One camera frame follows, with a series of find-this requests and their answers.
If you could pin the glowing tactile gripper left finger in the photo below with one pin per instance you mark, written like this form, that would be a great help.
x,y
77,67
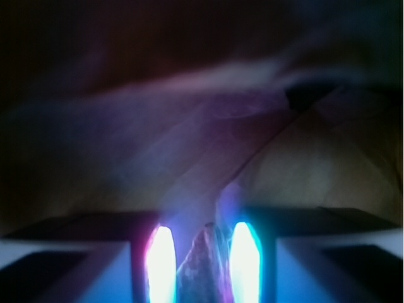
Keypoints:
x,y
94,257

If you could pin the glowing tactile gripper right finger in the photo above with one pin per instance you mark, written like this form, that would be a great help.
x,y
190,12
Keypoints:
x,y
315,255

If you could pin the brown wood chip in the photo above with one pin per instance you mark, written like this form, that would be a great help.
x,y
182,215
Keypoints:
x,y
204,275

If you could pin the brown paper bag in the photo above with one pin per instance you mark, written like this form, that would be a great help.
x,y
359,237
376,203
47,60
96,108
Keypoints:
x,y
197,107

